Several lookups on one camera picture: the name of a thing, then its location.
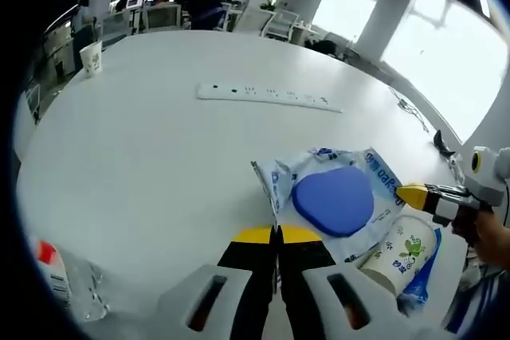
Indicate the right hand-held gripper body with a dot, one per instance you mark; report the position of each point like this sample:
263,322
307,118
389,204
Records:
486,180

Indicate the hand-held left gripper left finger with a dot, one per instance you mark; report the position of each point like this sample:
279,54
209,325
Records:
251,276

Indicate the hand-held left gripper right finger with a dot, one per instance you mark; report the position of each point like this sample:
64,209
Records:
303,276

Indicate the white paper cup green print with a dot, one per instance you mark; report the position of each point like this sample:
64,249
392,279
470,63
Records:
91,60
398,256

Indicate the clear bag with blue item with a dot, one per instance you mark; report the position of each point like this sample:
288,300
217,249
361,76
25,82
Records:
332,200

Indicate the blue tissue packet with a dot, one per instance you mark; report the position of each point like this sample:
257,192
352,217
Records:
420,288

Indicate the clear plastic bottle red label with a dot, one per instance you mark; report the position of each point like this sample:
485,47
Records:
67,276

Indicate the person's right hand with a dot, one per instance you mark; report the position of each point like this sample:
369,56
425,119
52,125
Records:
486,236

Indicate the black binder clip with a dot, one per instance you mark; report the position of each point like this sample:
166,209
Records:
443,144

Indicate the person's striped clothing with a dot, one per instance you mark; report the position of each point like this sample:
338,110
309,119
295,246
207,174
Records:
478,300

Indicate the white table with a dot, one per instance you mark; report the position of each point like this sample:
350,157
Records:
179,165

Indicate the dark bag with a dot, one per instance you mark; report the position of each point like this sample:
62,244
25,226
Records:
324,47

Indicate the white power strip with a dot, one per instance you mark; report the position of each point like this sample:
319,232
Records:
271,96

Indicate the white office chair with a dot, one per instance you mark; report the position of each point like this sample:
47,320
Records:
281,25
162,17

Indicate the green potted plant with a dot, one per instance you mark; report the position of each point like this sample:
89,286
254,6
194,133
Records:
269,5

